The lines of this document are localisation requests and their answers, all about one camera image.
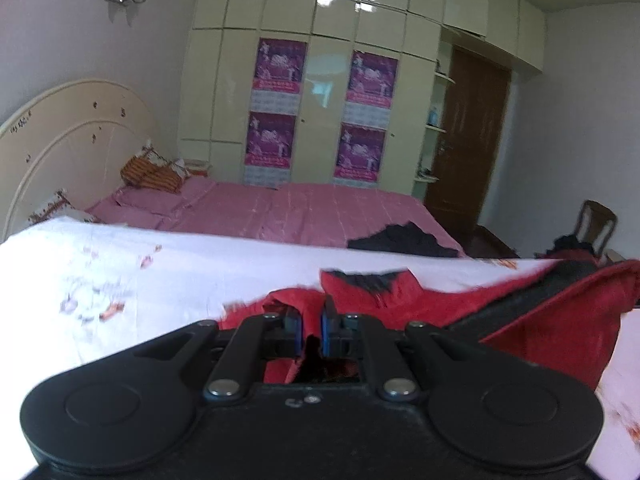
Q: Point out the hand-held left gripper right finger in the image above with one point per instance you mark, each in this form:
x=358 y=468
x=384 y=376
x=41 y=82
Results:
x=325 y=332

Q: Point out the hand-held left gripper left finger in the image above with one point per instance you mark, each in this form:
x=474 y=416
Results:
x=297 y=332

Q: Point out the red puffer jacket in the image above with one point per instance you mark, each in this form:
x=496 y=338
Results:
x=550 y=330

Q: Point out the dark clothes pile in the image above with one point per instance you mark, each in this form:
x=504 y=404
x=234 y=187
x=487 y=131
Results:
x=570 y=246

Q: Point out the black cloth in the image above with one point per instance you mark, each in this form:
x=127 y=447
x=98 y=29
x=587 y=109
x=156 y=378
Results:
x=405 y=240

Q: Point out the pink bed cover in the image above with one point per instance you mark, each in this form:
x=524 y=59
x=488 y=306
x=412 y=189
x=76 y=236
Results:
x=300 y=210

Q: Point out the white floral bed sheet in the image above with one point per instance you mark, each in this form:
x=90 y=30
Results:
x=150 y=285

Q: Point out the stack of books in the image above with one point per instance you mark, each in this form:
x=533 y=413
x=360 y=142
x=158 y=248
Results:
x=198 y=164

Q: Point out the orange patterned pillow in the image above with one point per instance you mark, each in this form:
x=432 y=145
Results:
x=150 y=172

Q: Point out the brown wooden door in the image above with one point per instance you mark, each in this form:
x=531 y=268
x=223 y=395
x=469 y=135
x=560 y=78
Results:
x=470 y=145

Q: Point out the cream corner shelves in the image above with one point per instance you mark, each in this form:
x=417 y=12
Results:
x=434 y=120

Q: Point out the blue bottle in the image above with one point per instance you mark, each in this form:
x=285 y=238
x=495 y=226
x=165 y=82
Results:
x=434 y=116

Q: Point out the floral pillow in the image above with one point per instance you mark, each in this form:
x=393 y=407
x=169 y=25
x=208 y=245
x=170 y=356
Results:
x=60 y=208

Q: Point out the wooden chair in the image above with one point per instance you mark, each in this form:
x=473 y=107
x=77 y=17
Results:
x=597 y=225

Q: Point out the cream rounded headboard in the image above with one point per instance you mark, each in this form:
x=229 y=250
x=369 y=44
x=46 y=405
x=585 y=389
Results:
x=65 y=135

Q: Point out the cream glossy wardrobe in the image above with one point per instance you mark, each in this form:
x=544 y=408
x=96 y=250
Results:
x=330 y=10

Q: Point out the purple wall poster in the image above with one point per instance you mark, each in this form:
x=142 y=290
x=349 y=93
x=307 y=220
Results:
x=281 y=62
x=361 y=152
x=269 y=142
x=374 y=80

